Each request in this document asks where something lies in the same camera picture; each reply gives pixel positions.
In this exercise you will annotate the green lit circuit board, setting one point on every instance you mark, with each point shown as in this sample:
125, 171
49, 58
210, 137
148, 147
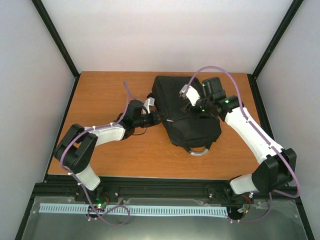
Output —
103, 205

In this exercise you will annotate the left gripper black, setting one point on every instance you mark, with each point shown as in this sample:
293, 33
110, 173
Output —
155, 115

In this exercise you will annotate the right black frame post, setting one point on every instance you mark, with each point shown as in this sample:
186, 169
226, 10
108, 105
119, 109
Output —
281, 29

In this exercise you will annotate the black student backpack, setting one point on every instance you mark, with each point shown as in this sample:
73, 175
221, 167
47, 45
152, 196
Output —
194, 132

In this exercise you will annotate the black frame post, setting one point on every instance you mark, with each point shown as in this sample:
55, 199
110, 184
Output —
50, 26
281, 29

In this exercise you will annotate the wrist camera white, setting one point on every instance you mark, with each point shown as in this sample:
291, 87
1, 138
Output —
190, 93
148, 103

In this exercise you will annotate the light blue cable duct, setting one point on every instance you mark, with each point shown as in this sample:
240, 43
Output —
136, 210

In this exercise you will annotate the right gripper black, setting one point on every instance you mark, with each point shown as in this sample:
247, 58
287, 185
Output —
193, 111

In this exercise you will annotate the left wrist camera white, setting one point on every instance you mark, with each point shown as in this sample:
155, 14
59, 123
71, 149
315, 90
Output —
148, 103

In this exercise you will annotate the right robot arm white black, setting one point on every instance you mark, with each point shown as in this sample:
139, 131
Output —
275, 163

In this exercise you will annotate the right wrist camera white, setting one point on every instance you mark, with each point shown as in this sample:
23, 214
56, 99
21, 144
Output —
190, 93

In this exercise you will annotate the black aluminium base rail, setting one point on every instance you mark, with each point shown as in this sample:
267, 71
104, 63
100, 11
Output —
115, 189

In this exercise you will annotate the left black frame post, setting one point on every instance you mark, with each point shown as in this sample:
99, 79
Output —
50, 26

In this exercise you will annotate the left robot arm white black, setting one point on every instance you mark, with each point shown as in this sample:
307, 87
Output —
76, 148

